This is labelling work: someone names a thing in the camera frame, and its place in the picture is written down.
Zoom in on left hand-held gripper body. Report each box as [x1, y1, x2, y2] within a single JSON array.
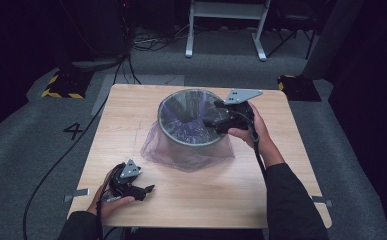
[[108, 158, 148, 201]]

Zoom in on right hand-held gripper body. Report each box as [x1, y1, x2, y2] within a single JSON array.
[[220, 88, 264, 135]]

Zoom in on purple plastic trash bag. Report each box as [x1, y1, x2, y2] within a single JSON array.
[[140, 89, 236, 174]]

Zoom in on green plastic trash bin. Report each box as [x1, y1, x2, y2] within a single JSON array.
[[156, 88, 231, 148]]

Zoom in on person's left hand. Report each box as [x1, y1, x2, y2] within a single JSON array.
[[86, 165, 136, 220]]

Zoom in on person's right hand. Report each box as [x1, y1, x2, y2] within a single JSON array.
[[227, 101, 286, 168]]

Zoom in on person's dark trousers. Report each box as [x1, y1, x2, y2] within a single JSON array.
[[124, 227, 267, 240]]

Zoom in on black yellow striped base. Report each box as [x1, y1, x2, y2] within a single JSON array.
[[41, 70, 94, 100], [277, 74, 322, 102]]

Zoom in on white metal stand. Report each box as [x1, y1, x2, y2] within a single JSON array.
[[185, 0, 271, 62]]

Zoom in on black tripod legs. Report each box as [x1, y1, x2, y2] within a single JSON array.
[[266, 13, 317, 60]]

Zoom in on grey curtain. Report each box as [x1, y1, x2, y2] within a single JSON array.
[[301, 0, 366, 80]]

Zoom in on right hand-held gripper cable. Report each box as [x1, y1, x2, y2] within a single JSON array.
[[234, 109, 269, 178]]

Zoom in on hand-held gripper cable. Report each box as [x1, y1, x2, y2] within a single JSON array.
[[95, 186, 107, 240], [234, 109, 269, 178]]

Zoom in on left hand-held gripper cable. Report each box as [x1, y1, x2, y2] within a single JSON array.
[[95, 186, 107, 240]]

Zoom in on grey metal table bracket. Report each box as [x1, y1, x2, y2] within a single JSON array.
[[311, 195, 334, 208], [63, 188, 91, 203]]

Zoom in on long black floor cable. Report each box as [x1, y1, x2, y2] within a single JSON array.
[[22, 54, 132, 240]]

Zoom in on bundle of floor cables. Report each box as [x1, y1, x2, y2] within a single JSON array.
[[131, 24, 191, 53]]

